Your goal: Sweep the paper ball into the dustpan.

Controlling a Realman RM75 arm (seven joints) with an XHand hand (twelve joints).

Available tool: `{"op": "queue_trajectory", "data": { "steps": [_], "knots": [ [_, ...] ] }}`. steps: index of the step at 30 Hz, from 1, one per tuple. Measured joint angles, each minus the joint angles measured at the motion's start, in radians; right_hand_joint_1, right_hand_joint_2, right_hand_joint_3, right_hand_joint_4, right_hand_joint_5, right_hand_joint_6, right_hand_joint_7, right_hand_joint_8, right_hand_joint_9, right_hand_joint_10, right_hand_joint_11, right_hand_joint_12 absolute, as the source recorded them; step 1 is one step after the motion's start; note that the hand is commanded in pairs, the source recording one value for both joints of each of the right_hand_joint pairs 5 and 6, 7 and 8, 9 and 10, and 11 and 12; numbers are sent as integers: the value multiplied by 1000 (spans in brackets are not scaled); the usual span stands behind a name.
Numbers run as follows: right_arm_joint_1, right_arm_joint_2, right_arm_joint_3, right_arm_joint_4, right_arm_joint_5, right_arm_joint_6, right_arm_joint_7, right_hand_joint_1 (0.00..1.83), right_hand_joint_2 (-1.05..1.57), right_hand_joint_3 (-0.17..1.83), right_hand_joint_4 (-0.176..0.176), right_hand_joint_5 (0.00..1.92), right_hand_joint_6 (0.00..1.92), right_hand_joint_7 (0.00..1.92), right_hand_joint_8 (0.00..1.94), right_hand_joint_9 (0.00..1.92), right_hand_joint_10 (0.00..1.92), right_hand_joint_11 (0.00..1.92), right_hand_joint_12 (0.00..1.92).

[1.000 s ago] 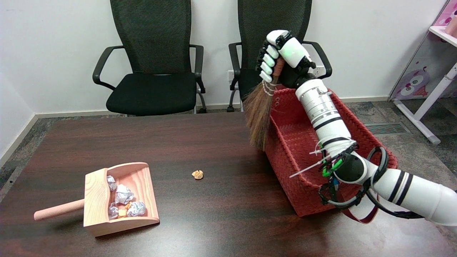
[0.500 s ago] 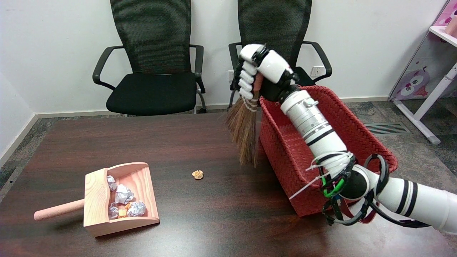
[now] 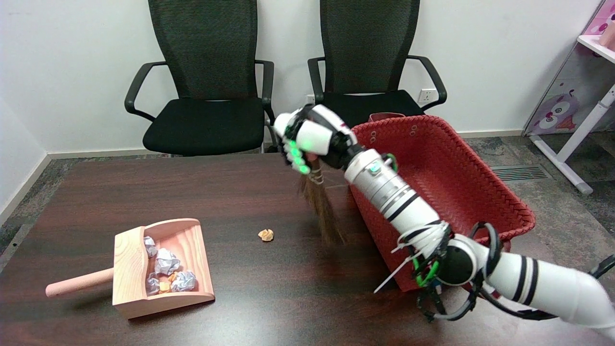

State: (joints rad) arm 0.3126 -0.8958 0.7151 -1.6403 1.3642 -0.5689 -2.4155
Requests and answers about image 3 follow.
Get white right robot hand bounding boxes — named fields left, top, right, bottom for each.
left=273, top=104, right=358, bottom=175

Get pink cup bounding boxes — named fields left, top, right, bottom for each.
left=598, top=22, right=615, bottom=51

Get wooden dustpan with handle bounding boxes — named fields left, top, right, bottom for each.
left=45, top=219, right=215, bottom=319

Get black elbow cable bundle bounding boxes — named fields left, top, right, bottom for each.
left=416, top=221, right=558, bottom=323

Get black sleeved cable loop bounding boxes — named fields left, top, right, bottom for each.
left=589, top=255, right=615, bottom=280

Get floor vent grille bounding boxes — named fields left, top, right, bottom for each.
left=488, top=165, right=553, bottom=182

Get black mesh office chair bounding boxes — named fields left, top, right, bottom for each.
left=307, top=0, right=448, bottom=145
left=124, top=0, right=279, bottom=157

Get pink white kids desk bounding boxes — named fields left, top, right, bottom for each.
left=523, top=0, right=615, bottom=195

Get green cable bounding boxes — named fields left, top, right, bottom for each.
left=383, top=153, right=441, bottom=287

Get small brown straw broom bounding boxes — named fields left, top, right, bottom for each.
left=298, top=156, right=345, bottom=247

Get red woven basket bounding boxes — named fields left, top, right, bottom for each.
left=350, top=112, right=536, bottom=293

